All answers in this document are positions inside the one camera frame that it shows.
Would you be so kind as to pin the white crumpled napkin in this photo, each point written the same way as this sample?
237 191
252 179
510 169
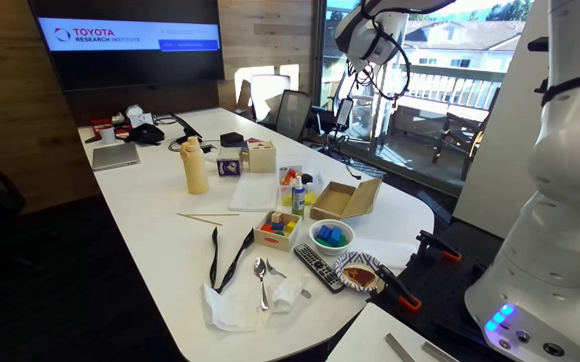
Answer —
242 311

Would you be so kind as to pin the black office chair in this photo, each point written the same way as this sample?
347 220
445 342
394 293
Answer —
290 114

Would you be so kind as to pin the small box of coloured blocks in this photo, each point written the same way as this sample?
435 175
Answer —
279 230

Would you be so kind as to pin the small purple white box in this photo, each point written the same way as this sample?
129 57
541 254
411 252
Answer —
228 164

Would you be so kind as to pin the white glue bottle blue label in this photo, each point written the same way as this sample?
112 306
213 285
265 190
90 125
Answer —
298 193

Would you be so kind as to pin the white bowl with blue blocks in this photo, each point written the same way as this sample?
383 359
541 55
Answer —
331 236

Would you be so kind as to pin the blue patterned plate with food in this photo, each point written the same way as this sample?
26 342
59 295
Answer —
360 271

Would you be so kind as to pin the wall mounted tv screen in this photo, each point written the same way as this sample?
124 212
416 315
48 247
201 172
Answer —
129 42

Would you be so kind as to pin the white board with metal bars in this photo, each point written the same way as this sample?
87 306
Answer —
377 336

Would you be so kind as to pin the cream plastic bottle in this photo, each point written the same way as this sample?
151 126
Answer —
193 165

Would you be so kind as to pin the black remote control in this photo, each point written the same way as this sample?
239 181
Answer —
319 267

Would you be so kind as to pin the wooden chopsticks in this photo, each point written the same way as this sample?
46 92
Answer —
208 217

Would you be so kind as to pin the black clamp with orange handles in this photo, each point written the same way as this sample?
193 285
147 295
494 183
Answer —
403 292

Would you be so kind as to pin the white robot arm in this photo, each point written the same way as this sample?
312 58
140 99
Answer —
529 300

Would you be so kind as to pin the metal spoon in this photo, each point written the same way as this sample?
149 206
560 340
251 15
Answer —
261 274

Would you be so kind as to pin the open cardboard box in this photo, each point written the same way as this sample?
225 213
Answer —
346 202

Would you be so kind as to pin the grey laptop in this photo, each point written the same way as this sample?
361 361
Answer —
117 155

